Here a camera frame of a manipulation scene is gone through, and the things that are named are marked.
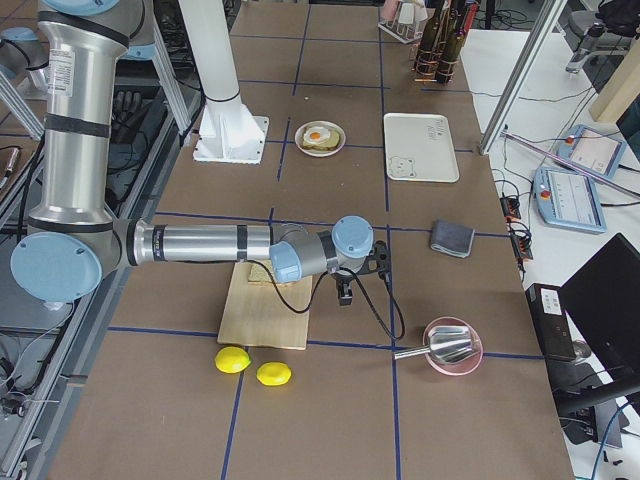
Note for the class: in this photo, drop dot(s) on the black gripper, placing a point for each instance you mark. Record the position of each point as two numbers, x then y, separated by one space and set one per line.
343 283

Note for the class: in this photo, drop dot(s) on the bread slice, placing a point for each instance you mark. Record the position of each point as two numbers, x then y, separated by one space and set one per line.
331 144
262 272

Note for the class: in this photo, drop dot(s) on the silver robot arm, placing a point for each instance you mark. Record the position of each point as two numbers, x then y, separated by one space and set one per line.
24 59
73 243

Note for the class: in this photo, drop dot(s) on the white bear tray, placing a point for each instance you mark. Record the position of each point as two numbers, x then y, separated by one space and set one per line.
419 147

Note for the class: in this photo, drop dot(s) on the wooden cutting board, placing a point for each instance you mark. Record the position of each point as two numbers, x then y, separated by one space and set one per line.
260 314

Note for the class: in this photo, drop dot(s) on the yellow lemon half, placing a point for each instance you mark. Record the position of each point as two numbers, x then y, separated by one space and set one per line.
274 374

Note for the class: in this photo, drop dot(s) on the grey folded cloth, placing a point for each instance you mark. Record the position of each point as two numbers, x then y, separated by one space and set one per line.
451 238

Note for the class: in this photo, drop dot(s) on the metal scoop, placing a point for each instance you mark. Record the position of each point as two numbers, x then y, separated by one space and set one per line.
446 345

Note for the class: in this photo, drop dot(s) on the whole yellow lemon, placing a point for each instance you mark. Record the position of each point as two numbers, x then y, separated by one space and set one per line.
232 360

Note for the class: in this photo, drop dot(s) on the pink bowl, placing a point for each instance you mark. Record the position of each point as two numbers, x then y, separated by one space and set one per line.
468 365

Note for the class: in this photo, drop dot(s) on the fried egg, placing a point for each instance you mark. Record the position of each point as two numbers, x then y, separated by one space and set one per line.
316 134

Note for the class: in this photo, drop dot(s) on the white round plate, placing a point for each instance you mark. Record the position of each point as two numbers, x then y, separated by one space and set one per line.
314 153

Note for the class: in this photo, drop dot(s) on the orange black connector strip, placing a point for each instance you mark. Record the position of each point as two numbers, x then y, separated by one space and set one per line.
519 233

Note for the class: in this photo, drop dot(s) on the black computer box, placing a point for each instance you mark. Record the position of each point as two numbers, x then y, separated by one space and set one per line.
550 322

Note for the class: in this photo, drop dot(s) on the dark wine bottle left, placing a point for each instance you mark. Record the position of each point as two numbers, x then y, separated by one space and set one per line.
428 40

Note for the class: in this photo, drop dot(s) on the dark wine bottle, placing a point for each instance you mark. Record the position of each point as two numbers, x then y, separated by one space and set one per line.
455 34
428 40

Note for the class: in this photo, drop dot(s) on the blue teach pendant near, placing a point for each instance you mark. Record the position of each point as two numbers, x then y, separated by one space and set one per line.
568 200

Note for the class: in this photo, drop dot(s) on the blue teach pendant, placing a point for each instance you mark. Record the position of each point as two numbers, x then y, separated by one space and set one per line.
593 150
568 200

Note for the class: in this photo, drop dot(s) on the black monitor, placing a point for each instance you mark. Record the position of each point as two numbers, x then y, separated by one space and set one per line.
602 300

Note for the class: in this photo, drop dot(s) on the dark wine bottle right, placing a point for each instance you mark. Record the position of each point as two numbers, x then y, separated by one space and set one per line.
455 34

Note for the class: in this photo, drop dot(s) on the light pink cup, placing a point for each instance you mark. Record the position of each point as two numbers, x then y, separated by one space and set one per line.
389 10

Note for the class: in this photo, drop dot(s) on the blue teach pendant far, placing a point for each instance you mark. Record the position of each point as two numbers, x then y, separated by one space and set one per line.
593 150

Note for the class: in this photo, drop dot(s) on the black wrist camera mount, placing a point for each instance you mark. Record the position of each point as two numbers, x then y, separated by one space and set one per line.
378 261

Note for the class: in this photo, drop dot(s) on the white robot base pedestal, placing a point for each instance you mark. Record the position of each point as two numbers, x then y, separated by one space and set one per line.
228 132

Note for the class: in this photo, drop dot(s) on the copper wire bottle rack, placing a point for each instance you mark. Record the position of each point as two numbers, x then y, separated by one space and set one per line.
431 66

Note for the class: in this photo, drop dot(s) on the white wire cup rack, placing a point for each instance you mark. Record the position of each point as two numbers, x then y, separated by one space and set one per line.
409 22

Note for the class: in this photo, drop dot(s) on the aluminium frame post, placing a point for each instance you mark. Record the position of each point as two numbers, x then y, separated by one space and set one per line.
543 26

